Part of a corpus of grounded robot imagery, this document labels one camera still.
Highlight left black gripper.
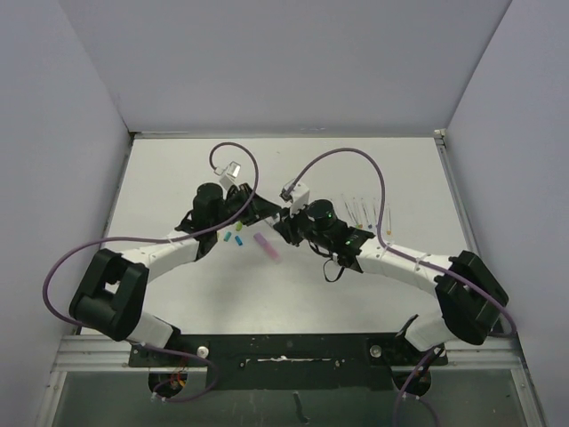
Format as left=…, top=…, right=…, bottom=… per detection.
left=210, top=181, right=278, bottom=230

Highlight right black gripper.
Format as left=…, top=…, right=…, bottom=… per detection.
left=277, top=199, right=333, bottom=250

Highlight orange cap highlighter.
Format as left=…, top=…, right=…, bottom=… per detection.
left=341, top=193, right=356, bottom=222

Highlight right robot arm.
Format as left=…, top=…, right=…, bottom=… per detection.
left=273, top=199, right=509, bottom=364

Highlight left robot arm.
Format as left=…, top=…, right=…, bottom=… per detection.
left=69, top=183, right=281, bottom=366

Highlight pink highlighter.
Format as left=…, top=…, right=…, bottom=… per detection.
left=253, top=232, right=281, bottom=262

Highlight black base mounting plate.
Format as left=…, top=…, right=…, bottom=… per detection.
left=128, top=333, right=427, bottom=391

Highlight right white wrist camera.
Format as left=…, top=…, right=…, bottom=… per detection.
left=280, top=179, right=310, bottom=220

